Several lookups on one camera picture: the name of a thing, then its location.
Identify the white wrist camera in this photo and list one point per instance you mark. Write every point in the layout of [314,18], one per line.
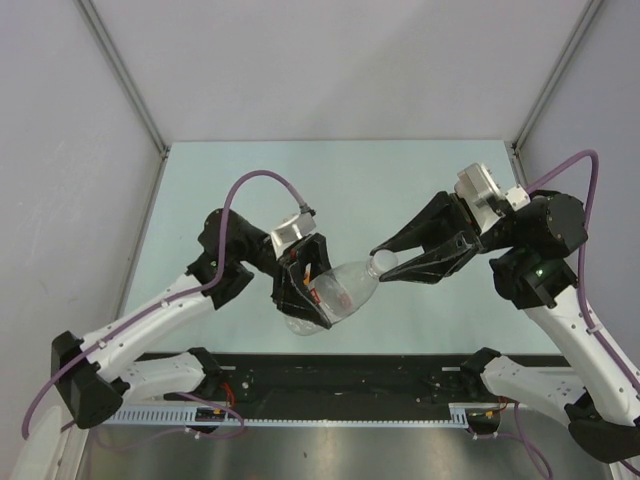
[485,200]
[292,230]

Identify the clear water bottle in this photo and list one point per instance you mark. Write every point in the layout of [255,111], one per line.
[343,290]

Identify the right aluminium frame post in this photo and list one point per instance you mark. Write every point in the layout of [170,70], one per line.
[578,34]

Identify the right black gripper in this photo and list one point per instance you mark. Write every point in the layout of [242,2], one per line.
[441,218]

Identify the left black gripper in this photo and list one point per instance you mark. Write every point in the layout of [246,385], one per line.
[289,291]

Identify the left aluminium frame post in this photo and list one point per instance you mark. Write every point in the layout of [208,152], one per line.
[114,59]

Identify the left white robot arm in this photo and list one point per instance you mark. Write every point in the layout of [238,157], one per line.
[94,376]

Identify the white slotted cable duct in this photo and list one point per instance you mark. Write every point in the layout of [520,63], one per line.
[198,415]

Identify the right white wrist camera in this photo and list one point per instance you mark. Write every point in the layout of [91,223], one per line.
[485,200]

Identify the aluminium frame post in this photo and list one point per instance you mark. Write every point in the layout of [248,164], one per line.
[114,59]
[578,34]

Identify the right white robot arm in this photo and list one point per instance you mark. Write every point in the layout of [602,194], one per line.
[534,235]

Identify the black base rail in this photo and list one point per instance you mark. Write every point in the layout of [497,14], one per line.
[347,384]

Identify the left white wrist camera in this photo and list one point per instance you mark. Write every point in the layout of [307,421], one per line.
[292,230]

